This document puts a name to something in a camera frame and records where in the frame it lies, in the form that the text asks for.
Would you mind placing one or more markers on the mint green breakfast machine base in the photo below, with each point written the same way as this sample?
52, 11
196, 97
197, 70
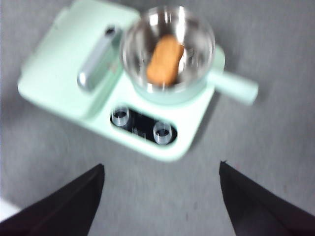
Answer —
197, 110

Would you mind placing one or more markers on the brown potato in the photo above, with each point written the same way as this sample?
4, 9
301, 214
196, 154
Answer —
165, 61

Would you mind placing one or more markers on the mint green steamer pot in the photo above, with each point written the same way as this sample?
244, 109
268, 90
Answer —
236, 86

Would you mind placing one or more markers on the silver control knob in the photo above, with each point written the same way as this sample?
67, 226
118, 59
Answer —
120, 116
162, 132

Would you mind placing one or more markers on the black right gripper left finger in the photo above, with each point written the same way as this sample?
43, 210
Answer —
61, 214

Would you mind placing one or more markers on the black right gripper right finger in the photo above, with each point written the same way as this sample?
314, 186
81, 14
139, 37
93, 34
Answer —
258, 211

